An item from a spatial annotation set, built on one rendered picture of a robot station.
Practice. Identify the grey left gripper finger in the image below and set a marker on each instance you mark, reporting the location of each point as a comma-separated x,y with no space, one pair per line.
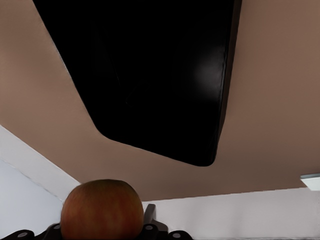
150,213

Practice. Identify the red apple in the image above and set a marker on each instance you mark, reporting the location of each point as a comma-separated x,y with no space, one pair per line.
102,210

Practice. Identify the black storage box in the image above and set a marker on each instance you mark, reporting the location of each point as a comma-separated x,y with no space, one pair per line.
155,82

